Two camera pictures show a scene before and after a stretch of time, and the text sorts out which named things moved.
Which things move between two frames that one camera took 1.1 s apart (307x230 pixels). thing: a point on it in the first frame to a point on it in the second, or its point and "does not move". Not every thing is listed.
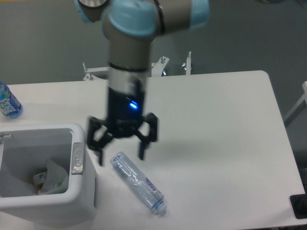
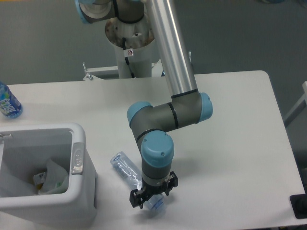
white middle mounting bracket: [158, 67] does not move
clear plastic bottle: [150, 196] does not move
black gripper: [124, 111] to [137, 200]
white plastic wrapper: [56, 180] does not move
